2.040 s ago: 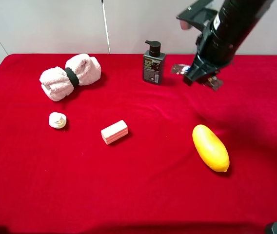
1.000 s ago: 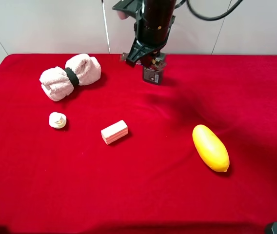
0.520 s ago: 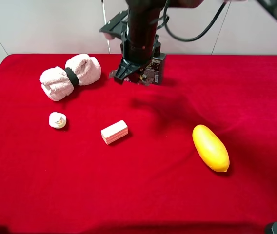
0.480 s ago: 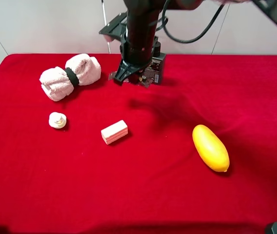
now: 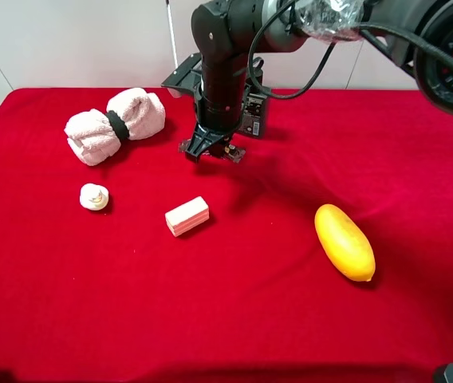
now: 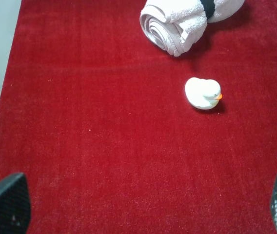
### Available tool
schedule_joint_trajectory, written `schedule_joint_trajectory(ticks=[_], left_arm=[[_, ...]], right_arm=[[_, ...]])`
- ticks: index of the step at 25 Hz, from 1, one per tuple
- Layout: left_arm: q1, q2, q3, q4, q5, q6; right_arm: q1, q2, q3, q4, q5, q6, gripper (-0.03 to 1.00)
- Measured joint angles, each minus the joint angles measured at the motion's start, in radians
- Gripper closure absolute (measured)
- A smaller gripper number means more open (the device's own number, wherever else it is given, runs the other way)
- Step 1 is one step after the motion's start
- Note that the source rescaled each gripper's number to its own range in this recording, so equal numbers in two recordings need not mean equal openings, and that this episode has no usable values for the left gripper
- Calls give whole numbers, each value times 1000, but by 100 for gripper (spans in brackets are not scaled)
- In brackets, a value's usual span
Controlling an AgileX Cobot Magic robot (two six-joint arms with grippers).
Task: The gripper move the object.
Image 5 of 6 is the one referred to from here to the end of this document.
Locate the white pole behind table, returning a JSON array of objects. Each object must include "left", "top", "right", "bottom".
[{"left": 165, "top": 0, "right": 179, "bottom": 71}]

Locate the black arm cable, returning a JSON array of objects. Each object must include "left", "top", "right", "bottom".
[{"left": 247, "top": 0, "right": 453, "bottom": 101}]

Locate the dark candy bar wrapper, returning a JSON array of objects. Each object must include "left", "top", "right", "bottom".
[{"left": 179, "top": 140, "right": 246, "bottom": 164}]

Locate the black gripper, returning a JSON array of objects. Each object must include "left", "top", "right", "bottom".
[{"left": 184, "top": 122, "right": 234, "bottom": 163}]

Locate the black pump bottle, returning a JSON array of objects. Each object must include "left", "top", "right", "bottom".
[{"left": 238, "top": 76, "right": 269, "bottom": 139}]

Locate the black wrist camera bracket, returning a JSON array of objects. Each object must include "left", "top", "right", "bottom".
[{"left": 161, "top": 53, "right": 202, "bottom": 98}]

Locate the rolled pink towel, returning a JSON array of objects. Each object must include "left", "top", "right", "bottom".
[{"left": 64, "top": 88, "right": 166, "bottom": 166}]

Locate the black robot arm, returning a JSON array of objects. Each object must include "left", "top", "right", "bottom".
[{"left": 185, "top": 1, "right": 453, "bottom": 161}]

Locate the red velvet table cloth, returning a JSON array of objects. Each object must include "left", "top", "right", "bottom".
[{"left": 0, "top": 89, "right": 453, "bottom": 382}]

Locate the yellow mango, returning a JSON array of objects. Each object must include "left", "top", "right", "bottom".
[{"left": 314, "top": 204, "right": 376, "bottom": 282}]

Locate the black towel band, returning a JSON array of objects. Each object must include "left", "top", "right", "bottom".
[{"left": 105, "top": 110, "right": 130, "bottom": 142}]

